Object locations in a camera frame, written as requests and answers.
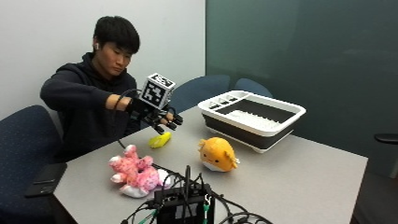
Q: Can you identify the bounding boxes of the yellow toy banana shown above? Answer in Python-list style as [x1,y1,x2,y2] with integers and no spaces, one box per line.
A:
[148,131,174,149]

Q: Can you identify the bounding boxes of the white marker cube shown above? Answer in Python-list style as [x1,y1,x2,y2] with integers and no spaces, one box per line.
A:
[139,72,178,110]

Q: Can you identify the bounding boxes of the blue office chair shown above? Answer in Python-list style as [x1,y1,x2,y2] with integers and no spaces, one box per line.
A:
[0,105,66,224]
[233,77,275,99]
[168,74,233,115]

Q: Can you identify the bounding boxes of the pink plush toy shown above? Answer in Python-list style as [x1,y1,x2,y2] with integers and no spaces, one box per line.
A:
[108,144,178,199]

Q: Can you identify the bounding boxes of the orange round plush toy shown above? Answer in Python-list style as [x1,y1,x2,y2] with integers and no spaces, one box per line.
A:
[198,136,241,174]

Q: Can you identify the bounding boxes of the the person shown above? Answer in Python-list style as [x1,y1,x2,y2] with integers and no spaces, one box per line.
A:
[39,15,143,163]

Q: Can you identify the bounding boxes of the white and grey dish rack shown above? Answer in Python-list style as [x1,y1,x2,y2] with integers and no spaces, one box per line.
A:
[198,90,308,154]

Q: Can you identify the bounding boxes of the black electronics box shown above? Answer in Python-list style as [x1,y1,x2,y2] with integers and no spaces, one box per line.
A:
[154,182,217,224]

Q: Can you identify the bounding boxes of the black chair armrest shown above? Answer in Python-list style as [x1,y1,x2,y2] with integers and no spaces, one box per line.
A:
[373,133,398,146]
[24,161,68,199]

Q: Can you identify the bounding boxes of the black glove cable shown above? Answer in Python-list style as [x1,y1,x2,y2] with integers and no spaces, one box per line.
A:
[112,88,143,149]

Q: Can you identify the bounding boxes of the bundle of black cables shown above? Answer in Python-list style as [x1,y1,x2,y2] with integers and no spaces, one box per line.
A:
[120,161,275,224]

